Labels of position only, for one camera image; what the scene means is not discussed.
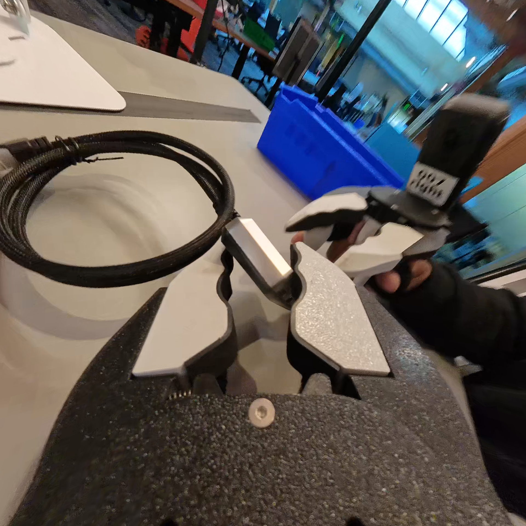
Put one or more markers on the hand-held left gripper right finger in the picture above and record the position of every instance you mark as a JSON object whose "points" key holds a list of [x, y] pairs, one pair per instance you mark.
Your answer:
{"points": [[337, 320]]}

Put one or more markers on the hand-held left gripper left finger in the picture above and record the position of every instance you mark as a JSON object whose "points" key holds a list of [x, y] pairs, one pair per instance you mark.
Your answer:
{"points": [[185, 324]]}

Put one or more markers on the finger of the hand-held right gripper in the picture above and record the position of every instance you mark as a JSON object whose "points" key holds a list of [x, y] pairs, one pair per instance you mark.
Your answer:
{"points": [[328, 207], [317, 240]]}

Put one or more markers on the person's right forearm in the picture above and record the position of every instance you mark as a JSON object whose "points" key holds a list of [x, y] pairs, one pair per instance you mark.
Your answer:
{"points": [[472, 316]]}

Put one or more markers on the person's right hand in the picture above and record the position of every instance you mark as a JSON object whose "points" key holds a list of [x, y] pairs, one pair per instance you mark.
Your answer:
{"points": [[411, 275]]}

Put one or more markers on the blue plastic bin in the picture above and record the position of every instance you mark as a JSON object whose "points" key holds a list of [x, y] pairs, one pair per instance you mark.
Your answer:
{"points": [[320, 144]]}

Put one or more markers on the black metal pole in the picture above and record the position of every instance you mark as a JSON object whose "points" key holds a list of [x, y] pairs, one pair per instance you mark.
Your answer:
{"points": [[349, 49]]}

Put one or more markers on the black monitor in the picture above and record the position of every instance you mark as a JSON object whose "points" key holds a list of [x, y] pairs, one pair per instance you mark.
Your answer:
{"points": [[296, 49]]}

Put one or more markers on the wooden table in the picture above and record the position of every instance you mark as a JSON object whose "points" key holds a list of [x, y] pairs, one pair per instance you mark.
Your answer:
{"points": [[246, 35]]}

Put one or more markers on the person's black clothing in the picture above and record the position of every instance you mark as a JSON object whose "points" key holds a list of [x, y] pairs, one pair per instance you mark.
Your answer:
{"points": [[501, 431]]}

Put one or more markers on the red floor object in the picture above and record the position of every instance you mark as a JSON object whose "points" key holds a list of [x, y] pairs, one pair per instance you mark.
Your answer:
{"points": [[164, 35]]}

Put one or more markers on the white monitor stand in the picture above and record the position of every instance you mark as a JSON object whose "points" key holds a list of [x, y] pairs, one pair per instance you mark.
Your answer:
{"points": [[53, 74]]}

